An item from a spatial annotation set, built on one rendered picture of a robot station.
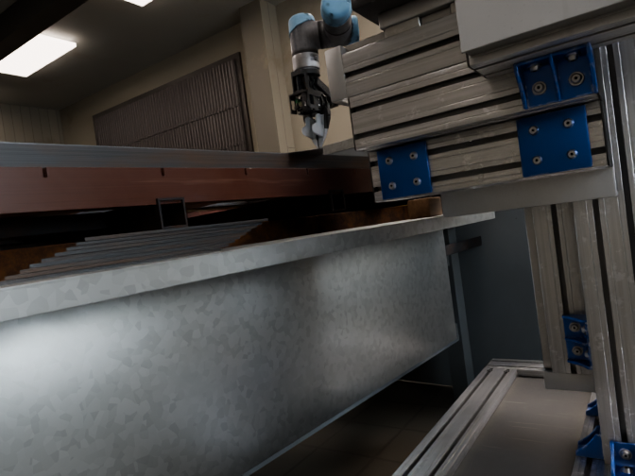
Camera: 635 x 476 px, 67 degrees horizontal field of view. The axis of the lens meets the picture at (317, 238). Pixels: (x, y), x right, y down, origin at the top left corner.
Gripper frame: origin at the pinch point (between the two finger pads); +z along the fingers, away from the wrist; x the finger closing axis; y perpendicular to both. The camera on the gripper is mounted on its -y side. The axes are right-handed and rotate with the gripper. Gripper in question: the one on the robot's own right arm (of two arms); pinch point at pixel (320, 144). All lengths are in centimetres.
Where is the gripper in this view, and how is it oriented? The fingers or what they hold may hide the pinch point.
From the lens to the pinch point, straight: 139.9
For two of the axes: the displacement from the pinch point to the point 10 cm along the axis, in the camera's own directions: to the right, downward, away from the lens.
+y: -6.3, 1.0, -7.7
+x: 7.7, -0.8, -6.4
